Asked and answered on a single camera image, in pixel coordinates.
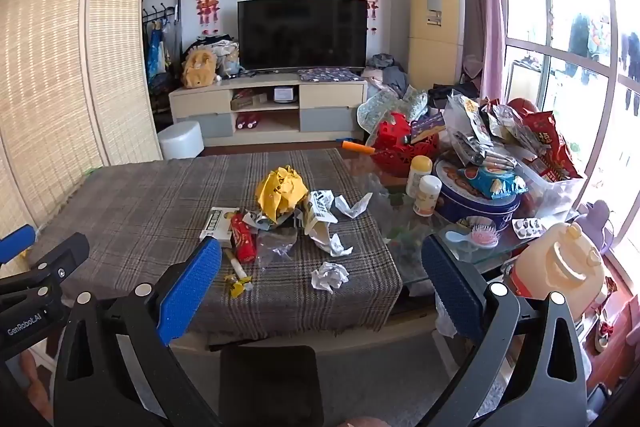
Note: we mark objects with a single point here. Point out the purple plush toy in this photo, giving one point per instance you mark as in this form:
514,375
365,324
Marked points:
597,222

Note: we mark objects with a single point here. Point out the beige floor air conditioner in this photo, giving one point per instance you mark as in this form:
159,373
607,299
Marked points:
435,22

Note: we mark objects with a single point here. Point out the pile of silver snack packets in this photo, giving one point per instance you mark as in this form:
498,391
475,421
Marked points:
475,132

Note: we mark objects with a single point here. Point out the bamboo folding screen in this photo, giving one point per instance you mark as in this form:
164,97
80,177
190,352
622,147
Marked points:
75,57

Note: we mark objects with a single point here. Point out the orange toy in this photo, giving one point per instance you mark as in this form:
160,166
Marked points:
356,147

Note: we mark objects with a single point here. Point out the pile of soft toys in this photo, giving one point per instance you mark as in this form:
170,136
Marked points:
225,54

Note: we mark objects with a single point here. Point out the white round stool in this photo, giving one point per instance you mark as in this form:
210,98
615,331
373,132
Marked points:
180,139

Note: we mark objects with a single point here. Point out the white paper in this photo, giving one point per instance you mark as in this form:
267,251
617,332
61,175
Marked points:
352,206
334,246

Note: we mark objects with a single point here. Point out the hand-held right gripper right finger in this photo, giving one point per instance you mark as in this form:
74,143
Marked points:
452,287

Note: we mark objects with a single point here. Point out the yellow candy wrapper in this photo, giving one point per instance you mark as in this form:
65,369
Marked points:
237,286

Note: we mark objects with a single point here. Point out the dark clothes pile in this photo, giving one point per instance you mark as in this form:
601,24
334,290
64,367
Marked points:
452,93

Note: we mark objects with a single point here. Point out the black trash bin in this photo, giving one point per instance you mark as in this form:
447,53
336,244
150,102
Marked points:
270,387

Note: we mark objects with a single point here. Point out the grey clothes pile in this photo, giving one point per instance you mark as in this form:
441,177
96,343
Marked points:
392,74

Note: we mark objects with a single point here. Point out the clear plastic storage box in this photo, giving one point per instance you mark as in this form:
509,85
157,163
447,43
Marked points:
550,194

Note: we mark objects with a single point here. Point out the pink blue hairbrush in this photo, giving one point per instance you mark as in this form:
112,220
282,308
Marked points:
482,234

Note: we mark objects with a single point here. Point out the yellow oil jug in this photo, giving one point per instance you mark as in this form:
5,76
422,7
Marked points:
555,267

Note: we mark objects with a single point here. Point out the silver pill blister pack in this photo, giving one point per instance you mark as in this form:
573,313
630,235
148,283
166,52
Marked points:
529,227

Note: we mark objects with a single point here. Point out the clear plastic bag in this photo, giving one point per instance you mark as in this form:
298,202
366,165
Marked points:
445,314

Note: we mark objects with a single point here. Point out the small white device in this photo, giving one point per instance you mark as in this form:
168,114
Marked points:
285,95

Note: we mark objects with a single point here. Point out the flat cardboard box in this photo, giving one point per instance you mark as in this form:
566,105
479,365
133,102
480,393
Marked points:
248,100

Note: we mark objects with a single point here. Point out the red snack packet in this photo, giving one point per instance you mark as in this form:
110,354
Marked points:
243,239

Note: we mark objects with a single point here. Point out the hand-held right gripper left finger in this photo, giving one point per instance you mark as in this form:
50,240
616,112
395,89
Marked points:
190,287

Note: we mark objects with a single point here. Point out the large red snack bag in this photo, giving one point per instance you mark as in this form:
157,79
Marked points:
547,142

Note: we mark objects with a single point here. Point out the purple box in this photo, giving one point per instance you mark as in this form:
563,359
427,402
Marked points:
429,127

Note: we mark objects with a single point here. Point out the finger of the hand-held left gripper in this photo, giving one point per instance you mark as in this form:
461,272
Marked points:
17,244
60,264

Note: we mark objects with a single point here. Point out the black flat television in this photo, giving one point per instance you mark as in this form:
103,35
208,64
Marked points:
302,34

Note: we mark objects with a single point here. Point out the yellow lid bottle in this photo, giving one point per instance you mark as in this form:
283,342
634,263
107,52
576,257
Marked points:
419,174

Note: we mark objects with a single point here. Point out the large window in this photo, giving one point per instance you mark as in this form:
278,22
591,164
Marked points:
565,7

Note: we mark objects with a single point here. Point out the blue round cookie tin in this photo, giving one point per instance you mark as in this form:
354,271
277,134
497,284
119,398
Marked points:
480,209

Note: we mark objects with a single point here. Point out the dark patterned cloth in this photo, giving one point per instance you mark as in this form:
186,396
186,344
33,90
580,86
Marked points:
330,74

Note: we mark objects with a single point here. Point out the grey plaid tablecloth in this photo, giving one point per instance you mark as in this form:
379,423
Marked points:
150,207

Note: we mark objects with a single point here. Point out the white lid bottle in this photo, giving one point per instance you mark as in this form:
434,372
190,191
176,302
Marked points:
427,197

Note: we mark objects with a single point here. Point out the beige grey television stand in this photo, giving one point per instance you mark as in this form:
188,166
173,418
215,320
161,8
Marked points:
200,107

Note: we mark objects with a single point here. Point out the clear plastic wrapper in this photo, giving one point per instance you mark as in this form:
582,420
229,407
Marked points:
275,247

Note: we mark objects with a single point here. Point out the white green plastic packet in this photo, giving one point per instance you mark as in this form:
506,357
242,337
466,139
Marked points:
320,209

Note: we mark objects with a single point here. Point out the hanging blue yellow clothes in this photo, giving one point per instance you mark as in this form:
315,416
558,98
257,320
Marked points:
156,52

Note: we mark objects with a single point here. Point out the white paper ball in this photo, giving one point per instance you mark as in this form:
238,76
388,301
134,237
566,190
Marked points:
330,278

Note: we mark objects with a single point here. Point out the white box with green print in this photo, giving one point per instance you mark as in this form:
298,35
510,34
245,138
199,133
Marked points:
215,224

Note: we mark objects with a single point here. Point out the yellow plush toy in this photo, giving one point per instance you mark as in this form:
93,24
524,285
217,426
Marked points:
198,68

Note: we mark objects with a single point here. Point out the blue snack bag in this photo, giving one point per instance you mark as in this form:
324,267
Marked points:
495,182

